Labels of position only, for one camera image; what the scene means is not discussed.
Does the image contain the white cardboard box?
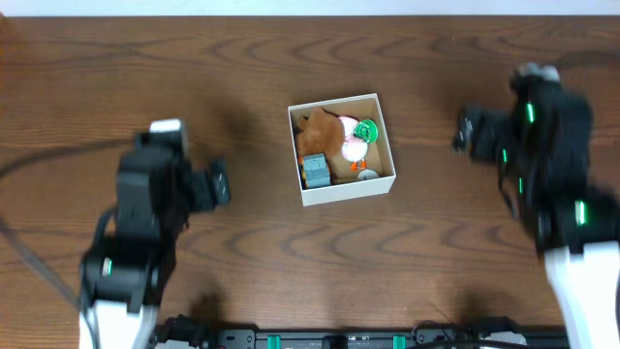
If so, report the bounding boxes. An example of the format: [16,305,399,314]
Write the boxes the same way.
[288,93,396,206]

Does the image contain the pink duck toy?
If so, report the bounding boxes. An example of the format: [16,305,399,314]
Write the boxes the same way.
[338,115,368,171]

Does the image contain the green spinning top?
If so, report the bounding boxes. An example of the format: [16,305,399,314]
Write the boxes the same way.
[354,119,379,143]

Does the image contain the white pig rattle drum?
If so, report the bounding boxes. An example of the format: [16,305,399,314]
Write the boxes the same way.
[357,169,380,181]

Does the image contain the grey yellow toy truck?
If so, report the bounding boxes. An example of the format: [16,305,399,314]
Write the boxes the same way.
[301,153,331,189]

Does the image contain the left black cable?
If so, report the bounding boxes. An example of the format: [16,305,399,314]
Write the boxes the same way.
[0,138,132,311]

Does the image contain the brown plush toy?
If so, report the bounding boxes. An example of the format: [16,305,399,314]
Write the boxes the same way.
[295,107,345,159]

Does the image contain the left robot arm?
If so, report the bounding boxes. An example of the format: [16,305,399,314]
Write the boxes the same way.
[79,119,231,348]

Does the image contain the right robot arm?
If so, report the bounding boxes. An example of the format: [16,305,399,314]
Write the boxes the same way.
[452,63,619,348]

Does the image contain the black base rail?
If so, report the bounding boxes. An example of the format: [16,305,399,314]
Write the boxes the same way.
[146,315,570,349]

